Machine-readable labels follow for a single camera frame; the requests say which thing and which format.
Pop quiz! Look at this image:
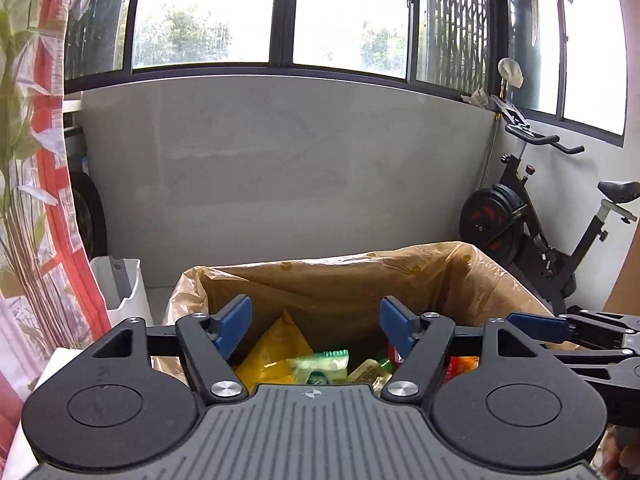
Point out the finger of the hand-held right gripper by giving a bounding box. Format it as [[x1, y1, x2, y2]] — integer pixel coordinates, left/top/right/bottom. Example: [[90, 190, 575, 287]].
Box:
[[507, 310, 640, 348], [547, 347, 640, 391]]

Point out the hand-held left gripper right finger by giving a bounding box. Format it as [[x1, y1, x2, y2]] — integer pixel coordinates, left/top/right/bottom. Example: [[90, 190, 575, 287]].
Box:
[[380, 297, 551, 403]]

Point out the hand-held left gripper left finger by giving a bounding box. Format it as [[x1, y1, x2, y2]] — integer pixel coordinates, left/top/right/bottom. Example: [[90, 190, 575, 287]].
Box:
[[90, 295, 252, 403]]

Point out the golden yellow snack bag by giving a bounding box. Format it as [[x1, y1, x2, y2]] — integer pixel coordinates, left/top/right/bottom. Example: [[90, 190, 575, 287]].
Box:
[[235, 308, 315, 392]]

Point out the small yellow snack packet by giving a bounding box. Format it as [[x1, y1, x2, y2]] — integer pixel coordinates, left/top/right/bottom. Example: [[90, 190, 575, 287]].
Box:
[[347, 358, 394, 387]]

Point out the orange snack packet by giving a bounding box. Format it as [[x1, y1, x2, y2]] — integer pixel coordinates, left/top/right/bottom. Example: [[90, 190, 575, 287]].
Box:
[[444, 356, 481, 386]]

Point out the pale green snack packet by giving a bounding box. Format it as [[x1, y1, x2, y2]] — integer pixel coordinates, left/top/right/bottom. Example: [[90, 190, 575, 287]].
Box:
[[287, 350, 350, 386]]

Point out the person's right hand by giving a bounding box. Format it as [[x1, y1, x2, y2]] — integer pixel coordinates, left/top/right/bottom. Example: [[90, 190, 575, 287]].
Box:
[[597, 427, 640, 480]]

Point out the black exercise bike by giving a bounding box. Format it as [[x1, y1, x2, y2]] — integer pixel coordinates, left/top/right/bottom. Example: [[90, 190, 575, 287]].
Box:
[[460, 105, 640, 313]]

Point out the white plastic bin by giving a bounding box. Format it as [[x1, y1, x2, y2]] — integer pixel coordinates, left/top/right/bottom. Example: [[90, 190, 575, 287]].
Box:
[[90, 256, 153, 328]]

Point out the black wheel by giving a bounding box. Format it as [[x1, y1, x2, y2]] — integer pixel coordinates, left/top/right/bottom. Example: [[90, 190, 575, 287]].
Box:
[[64, 125, 108, 261]]

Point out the red and white curtain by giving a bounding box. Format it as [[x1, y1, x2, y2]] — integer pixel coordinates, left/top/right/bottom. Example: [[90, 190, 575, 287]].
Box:
[[0, 0, 112, 406]]

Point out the beige rag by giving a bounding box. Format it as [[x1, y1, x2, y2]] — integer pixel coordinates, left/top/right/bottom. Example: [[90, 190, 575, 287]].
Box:
[[461, 87, 496, 109]]

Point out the white mop head on pole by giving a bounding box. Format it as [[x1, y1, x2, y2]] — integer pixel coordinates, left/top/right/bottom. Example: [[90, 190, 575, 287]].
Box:
[[482, 57, 525, 191]]

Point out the dark green pipe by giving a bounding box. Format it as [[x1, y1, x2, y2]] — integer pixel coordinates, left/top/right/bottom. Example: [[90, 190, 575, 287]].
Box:
[[509, 0, 543, 111]]

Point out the black framed window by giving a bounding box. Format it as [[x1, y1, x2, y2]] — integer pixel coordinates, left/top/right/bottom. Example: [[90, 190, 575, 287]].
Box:
[[65, 0, 628, 148]]

